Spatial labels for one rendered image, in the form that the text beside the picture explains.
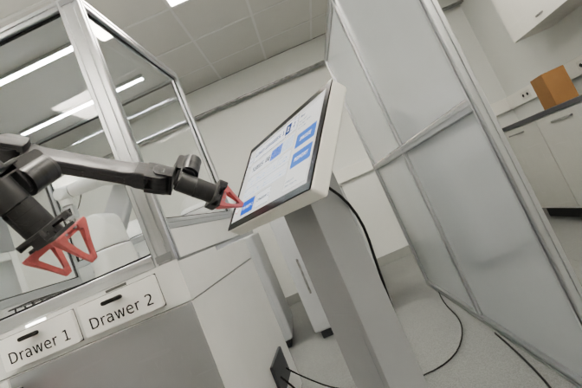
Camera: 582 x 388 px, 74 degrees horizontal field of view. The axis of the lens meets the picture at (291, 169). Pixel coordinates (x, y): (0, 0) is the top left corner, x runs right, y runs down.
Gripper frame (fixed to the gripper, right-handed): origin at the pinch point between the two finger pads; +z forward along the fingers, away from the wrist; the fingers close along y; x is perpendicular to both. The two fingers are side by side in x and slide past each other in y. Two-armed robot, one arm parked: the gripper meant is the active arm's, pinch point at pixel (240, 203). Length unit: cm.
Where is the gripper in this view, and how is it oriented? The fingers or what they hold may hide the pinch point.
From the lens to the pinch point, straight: 118.2
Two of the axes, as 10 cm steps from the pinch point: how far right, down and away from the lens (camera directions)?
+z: 8.6, 3.7, 3.5
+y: -4.7, 3.1, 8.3
